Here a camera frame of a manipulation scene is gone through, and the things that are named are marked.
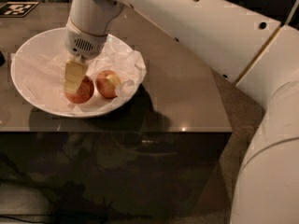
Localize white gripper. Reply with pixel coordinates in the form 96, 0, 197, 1
64, 21, 107, 94

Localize red apple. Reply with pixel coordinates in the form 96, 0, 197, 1
95, 70, 121, 99
64, 76, 94, 104

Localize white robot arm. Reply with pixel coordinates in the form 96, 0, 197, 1
65, 0, 299, 224

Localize white bowl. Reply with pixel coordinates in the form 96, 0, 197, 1
9, 26, 143, 119

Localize white crumpled paper liner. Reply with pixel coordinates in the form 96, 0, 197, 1
10, 37, 148, 115

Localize black white fiducial marker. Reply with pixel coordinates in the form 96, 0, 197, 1
0, 2, 38, 18

